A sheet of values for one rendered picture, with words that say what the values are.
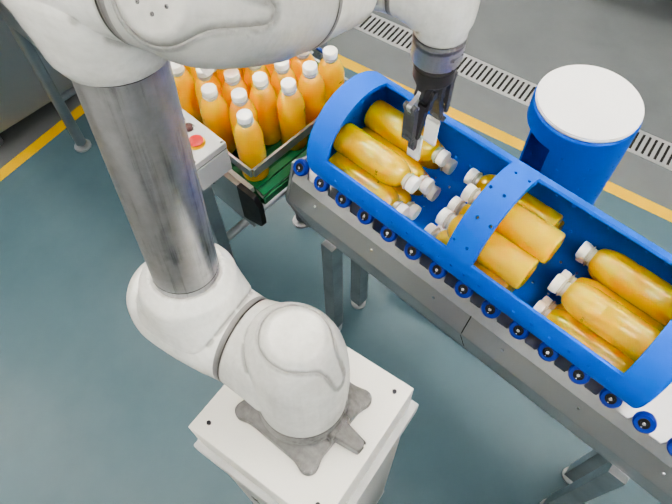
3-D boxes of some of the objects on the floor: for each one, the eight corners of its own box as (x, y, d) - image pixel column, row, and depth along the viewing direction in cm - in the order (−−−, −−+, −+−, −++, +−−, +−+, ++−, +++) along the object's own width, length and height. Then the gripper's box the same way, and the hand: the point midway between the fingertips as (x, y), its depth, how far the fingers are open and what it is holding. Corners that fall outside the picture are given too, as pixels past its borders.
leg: (358, 312, 240) (362, 226, 186) (348, 303, 242) (349, 215, 188) (368, 302, 242) (375, 214, 188) (357, 294, 244) (361, 204, 190)
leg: (335, 336, 235) (332, 254, 181) (324, 326, 237) (318, 243, 183) (345, 326, 237) (345, 242, 183) (334, 317, 239) (331, 231, 185)
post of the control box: (247, 327, 237) (191, 167, 151) (240, 321, 239) (181, 159, 153) (254, 321, 239) (203, 158, 153) (247, 314, 240) (193, 150, 154)
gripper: (420, 96, 98) (408, 184, 118) (484, 42, 105) (461, 134, 125) (386, 75, 101) (379, 164, 121) (449, 24, 107) (433, 116, 128)
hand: (422, 138), depth 120 cm, fingers open, 5 cm apart
